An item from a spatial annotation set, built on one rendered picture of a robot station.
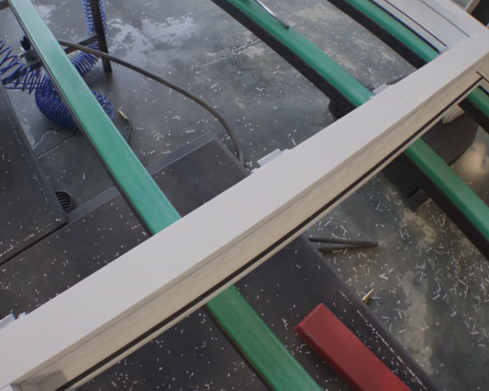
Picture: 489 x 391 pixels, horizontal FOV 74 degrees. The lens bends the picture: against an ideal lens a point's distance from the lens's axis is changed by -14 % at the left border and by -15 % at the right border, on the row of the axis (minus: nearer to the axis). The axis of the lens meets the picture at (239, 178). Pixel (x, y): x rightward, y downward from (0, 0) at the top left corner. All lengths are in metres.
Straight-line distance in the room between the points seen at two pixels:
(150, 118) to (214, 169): 0.89
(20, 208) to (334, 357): 0.64
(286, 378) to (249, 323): 0.07
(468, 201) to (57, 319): 0.50
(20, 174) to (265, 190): 0.60
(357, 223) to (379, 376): 0.90
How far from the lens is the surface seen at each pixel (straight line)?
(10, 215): 0.81
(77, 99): 0.54
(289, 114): 1.68
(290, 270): 0.70
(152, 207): 0.42
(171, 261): 0.32
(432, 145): 1.64
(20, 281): 0.75
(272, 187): 0.35
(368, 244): 1.42
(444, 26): 0.77
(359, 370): 0.66
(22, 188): 0.83
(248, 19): 0.68
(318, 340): 0.64
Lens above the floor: 1.24
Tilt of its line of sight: 59 degrees down
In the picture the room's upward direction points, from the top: 11 degrees clockwise
